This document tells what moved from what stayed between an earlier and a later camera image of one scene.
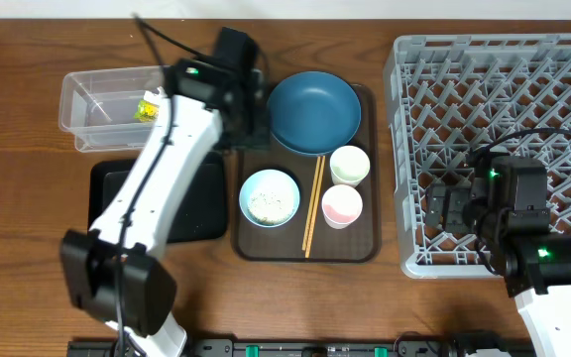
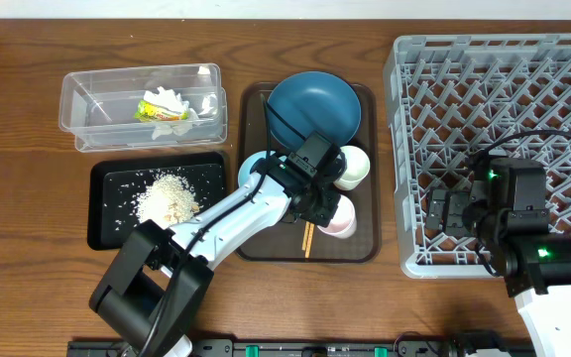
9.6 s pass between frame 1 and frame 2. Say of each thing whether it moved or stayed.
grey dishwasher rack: stayed
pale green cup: stayed
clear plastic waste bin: stayed
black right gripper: stayed
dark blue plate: stayed
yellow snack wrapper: stayed
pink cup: moved
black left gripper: moved
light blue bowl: moved
